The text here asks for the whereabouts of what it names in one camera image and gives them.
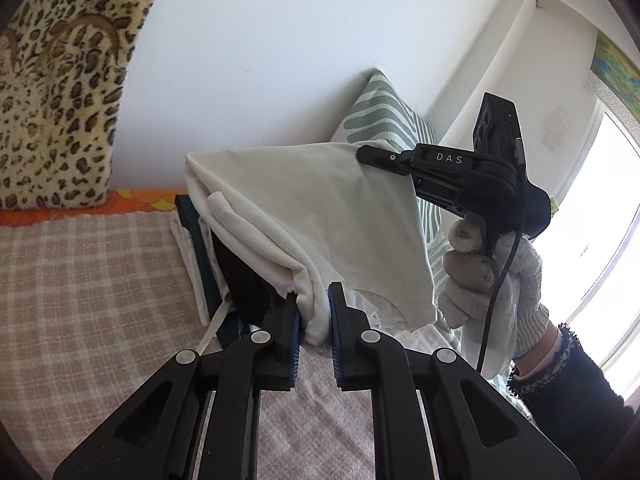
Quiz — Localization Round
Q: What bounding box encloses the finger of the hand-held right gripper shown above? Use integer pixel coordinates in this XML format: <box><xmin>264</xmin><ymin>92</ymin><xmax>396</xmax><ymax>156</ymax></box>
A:
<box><xmin>356</xmin><ymin>143</ymin><xmax>481</xmax><ymax>176</ymax></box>
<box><xmin>412</xmin><ymin>174</ymin><xmax>472</xmax><ymax>214</ymax></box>

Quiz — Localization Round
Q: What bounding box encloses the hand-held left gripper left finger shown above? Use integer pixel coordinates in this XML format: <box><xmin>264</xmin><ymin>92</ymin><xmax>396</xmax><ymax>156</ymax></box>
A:
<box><xmin>52</xmin><ymin>292</ymin><xmax>301</xmax><ymax>480</ymax></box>

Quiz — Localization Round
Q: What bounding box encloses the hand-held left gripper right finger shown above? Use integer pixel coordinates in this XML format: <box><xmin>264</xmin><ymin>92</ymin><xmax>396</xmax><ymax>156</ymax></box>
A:
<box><xmin>327</xmin><ymin>281</ymin><xmax>581</xmax><ymax>480</ymax></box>

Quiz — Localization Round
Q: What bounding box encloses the white t-shirt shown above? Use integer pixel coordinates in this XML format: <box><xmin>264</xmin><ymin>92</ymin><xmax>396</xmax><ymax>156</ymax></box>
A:
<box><xmin>184</xmin><ymin>139</ymin><xmax>438</xmax><ymax>358</ymax></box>

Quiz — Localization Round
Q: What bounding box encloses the person's right forearm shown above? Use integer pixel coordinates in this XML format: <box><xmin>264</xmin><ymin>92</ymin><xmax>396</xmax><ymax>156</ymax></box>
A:
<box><xmin>507</xmin><ymin>322</ymin><xmax>640</xmax><ymax>480</ymax></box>

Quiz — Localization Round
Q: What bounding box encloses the pile of folded clothes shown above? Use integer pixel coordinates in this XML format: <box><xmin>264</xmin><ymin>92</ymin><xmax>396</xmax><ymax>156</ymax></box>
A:
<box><xmin>175</xmin><ymin>195</ymin><xmax>261</xmax><ymax>346</ymax></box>

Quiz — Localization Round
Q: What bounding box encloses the person's right hand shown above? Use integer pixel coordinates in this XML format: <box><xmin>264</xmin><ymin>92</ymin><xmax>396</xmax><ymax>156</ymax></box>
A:
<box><xmin>436</xmin><ymin>220</ymin><xmax>551</xmax><ymax>378</ymax></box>

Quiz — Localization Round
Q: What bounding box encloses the green striped white pillow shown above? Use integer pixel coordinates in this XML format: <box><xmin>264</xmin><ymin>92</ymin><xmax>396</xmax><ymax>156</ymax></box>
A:
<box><xmin>330</xmin><ymin>69</ymin><xmax>533</xmax><ymax>418</ymax></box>

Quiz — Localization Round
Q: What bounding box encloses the window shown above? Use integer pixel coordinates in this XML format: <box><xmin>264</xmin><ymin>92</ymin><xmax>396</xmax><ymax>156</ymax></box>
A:
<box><xmin>550</xmin><ymin>100</ymin><xmax>640</xmax><ymax>396</ymax></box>

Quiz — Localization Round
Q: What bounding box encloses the white folded garment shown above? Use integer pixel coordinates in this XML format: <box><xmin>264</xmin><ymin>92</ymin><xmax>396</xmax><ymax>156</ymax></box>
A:
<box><xmin>170</xmin><ymin>212</ymin><xmax>223</xmax><ymax>326</ymax></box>

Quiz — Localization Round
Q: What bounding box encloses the beige plaid blanket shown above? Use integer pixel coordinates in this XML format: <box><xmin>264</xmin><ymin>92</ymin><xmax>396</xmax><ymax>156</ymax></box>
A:
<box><xmin>0</xmin><ymin>210</ymin><xmax>541</xmax><ymax>480</ymax></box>

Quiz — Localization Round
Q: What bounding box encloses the leopard print cushion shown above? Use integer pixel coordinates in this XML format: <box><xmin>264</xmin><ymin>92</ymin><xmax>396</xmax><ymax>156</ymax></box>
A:
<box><xmin>0</xmin><ymin>0</ymin><xmax>162</xmax><ymax>211</ymax></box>

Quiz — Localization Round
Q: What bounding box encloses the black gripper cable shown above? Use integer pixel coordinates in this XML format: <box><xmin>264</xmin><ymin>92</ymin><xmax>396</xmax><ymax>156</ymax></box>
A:
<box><xmin>475</xmin><ymin>232</ymin><xmax>523</xmax><ymax>376</ymax></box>

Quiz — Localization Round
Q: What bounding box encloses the framed wall painting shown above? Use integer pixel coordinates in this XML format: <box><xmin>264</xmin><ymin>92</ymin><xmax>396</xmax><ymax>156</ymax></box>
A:
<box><xmin>585</xmin><ymin>30</ymin><xmax>640</xmax><ymax>131</ymax></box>

